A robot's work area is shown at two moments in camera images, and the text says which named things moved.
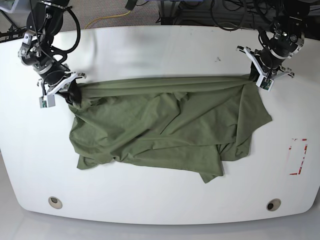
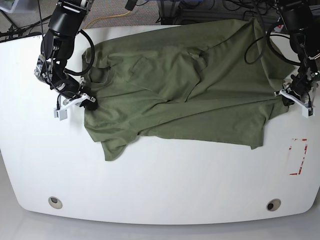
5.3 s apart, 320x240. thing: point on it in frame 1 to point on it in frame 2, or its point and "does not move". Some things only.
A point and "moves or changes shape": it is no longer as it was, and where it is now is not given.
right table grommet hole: x=273 y=204 does not move
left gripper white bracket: x=73 y=95 to x=89 y=103
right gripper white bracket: x=265 y=80 to x=288 y=99
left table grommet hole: x=55 y=202 does not move
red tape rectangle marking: x=301 y=164 does not move
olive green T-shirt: x=191 y=124 moves or changes shape
